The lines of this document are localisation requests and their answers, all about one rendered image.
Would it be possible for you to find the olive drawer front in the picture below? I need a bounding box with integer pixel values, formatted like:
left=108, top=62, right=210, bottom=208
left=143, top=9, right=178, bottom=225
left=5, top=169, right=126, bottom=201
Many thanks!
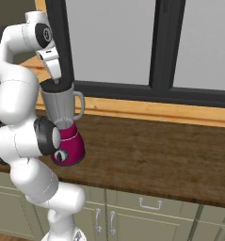
left=197, top=203, right=225, bottom=226
left=105, top=188, right=201, bottom=218
left=80, top=185, right=107, bottom=205
left=0, top=169, right=15, bottom=190

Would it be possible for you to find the dark framed window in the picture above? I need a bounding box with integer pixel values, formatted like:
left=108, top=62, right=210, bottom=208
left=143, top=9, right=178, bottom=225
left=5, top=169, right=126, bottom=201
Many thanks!
left=44, top=0, right=225, bottom=109

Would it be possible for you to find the olive wall cupboard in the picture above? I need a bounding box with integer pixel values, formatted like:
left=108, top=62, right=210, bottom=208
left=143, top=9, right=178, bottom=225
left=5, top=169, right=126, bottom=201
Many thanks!
left=0, top=0, right=37, bottom=69

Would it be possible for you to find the blender with magenta base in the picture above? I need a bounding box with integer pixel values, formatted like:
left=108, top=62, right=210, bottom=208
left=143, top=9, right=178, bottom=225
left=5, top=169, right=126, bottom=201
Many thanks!
left=39, top=84, right=87, bottom=168

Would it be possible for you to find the black blender lid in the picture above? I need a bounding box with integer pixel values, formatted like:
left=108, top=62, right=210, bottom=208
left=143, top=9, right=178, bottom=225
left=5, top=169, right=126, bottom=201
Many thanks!
left=39, top=78, right=76, bottom=93

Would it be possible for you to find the silver drawer handle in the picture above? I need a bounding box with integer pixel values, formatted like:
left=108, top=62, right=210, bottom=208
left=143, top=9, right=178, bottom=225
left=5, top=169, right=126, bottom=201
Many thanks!
left=137, top=197, right=164, bottom=211

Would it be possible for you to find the silver door handle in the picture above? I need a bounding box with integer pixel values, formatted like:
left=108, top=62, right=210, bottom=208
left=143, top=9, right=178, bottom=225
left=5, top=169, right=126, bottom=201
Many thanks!
left=108, top=210, right=118, bottom=237
left=94, top=207, right=104, bottom=235

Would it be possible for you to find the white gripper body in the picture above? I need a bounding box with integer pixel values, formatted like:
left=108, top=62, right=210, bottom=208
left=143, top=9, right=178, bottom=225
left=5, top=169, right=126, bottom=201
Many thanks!
left=42, top=56, right=64, bottom=81

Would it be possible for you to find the olive cupboard door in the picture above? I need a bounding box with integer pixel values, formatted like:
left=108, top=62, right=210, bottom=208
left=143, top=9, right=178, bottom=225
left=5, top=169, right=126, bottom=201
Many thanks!
left=73, top=201, right=107, bottom=241
left=192, top=219, right=225, bottom=241
left=0, top=184, right=44, bottom=241
left=106, top=204, right=197, bottom=241

